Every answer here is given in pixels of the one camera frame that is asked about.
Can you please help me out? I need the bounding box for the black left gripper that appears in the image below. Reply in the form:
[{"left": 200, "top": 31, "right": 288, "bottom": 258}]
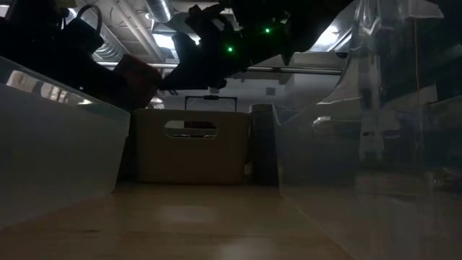
[{"left": 53, "top": 16, "right": 126, "bottom": 109}]

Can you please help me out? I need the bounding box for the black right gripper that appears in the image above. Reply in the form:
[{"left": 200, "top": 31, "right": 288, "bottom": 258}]
[{"left": 160, "top": 0, "right": 289, "bottom": 91}]

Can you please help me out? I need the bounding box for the dark red box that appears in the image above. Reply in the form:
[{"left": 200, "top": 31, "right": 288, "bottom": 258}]
[{"left": 113, "top": 53, "right": 162, "bottom": 111}]

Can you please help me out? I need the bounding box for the ceiling light panel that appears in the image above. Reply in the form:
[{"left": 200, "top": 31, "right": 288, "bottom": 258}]
[{"left": 153, "top": 32, "right": 181, "bottom": 51}]

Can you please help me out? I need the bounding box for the clear plastic bin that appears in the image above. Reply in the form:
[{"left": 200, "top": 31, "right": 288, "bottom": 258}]
[
  {"left": 0, "top": 56, "right": 131, "bottom": 230},
  {"left": 273, "top": 0, "right": 462, "bottom": 260}
]

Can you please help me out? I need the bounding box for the horizontal ceiling pipe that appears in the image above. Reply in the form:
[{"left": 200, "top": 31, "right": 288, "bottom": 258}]
[{"left": 97, "top": 60, "right": 344, "bottom": 76}]

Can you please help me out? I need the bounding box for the black rectangular stand frame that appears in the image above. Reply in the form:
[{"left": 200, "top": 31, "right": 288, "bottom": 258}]
[{"left": 184, "top": 95, "right": 238, "bottom": 112}]

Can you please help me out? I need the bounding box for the large silver ceiling duct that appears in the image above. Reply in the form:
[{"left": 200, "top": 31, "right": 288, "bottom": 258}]
[{"left": 92, "top": 25, "right": 167, "bottom": 62}]

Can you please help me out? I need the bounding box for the silver spiral ceiling duct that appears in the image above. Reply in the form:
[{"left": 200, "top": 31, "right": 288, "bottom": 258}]
[{"left": 146, "top": 0, "right": 174, "bottom": 23}]

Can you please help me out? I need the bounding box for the black looped wrist cable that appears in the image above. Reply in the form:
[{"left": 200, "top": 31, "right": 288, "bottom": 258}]
[{"left": 74, "top": 3, "right": 105, "bottom": 37}]

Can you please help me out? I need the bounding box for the cardboard box with handle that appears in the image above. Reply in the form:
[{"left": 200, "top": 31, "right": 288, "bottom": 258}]
[{"left": 134, "top": 108, "right": 250, "bottom": 185}]

